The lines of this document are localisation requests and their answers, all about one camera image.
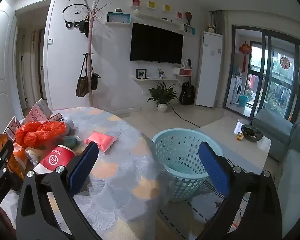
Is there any black floor cable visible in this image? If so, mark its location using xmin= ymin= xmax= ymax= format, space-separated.
xmin=171 ymin=106 xmax=200 ymax=128

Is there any white floating shelf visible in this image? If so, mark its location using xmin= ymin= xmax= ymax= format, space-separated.
xmin=133 ymin=76 xmax=178 ymax=82

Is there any white coffee table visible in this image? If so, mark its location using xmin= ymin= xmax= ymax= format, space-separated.
xmin=194 ymin=117 xmax=272 ymax=175

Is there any grey blue sofa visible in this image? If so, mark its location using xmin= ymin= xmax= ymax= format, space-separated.
xmin=250 ymin=109 xmax=300 ymax=220

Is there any white panel door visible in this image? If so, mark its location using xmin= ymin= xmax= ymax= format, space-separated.
xmin=0 ymin=10 xmax=18 ymax=140

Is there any light blue plastic basket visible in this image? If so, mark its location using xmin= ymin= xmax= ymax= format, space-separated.
xmin=152 ymin=129 xmax=227 ymax=202

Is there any potted green plant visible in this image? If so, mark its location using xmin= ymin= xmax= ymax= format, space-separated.
xmin=147 ymin=82 xmax=178 ymax=112

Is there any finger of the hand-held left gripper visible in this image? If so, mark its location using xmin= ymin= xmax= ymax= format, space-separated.
xmin=0 ymin=140 xmax=17 ymax=205

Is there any black hat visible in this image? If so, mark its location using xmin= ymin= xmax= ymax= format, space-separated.
xmin=79 ymin=20 xmax=90 ymax=38

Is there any long white wall shelf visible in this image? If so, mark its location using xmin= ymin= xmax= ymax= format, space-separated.
xmin=135 ymin=14 xmax=179 ymax=27

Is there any brown handbag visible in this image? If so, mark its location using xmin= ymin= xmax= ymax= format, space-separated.
xmin=75 ymin=54 xmax=90 ymax=97

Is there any large white red-print carton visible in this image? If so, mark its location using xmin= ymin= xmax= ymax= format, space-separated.
xmin=27 ymin=99 xmax=53 ymax=124

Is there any pink soft packet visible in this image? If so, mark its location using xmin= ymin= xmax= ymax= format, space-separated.
xmin=85 ymin=131 xmax=115 ymax=153

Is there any orange plastic bag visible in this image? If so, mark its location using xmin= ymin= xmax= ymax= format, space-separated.
xmin=16 ymin=121 xmax=67 ymax=148

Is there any small black bag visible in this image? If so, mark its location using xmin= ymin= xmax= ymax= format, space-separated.
xmin=91 ymin=72 xmax=101 ymax=90

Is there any green soft packet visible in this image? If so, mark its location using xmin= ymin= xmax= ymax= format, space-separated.
xmin=64 ymin=135 xmax=81 ymax=151

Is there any white washing machine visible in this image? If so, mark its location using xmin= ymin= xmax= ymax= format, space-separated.
xmin=230 ymin=76 xmax=245 ymax=104

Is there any white pink wall box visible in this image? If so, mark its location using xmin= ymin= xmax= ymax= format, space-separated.
xmin=172 ymin=67 xmax=192 ymax=77

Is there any glass sliding door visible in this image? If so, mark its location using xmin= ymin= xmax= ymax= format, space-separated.
xmin=224 ymin=25 xmax=300 ymax=123

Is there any round patterned table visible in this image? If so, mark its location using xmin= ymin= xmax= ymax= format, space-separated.
xmin=0 ymin=107 xmax=188 ymax=240

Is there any orange snack bag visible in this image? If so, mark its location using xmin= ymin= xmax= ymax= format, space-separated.
xmin=0 ymin=133 xmax=29 ymax=180

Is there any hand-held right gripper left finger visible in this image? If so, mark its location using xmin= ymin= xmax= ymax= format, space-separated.
xmin=16 ymin=142 xmax=100 ymax=240

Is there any red paper cup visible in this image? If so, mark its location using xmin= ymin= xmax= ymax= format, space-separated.
xmin=32 ymin=144 xmax=77 ymax=175

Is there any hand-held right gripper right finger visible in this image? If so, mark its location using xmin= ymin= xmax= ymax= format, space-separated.
xmin=190 ymin=142 xmax=283 ymax=240

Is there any teal box shelf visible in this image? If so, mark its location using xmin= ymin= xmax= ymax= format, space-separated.
xmin=105 ymin=12 xmax=132 ymax=26

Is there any dark ashtray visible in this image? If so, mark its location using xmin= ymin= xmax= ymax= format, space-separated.
xmin=241 ymin=124 xmax=263 ymax=142

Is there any grey curtain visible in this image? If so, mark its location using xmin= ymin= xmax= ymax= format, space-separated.
xmin=210 ymin=10 xmax=227 ymax=34

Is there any pink coat rack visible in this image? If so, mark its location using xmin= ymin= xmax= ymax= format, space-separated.
xmin=85 ymin=0 xmax=112 ymax=108

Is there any panda wall clock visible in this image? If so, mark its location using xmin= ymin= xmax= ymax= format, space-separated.
xmin=62 ymin=0 xmax=89 ymax=28

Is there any red knot decoration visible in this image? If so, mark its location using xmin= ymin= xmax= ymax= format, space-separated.
xmin=239 ymin=43 xmax=252 ymax=72

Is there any black television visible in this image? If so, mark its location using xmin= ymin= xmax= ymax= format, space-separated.
xmin=130 ymin=22 xmax=184 ymax=65

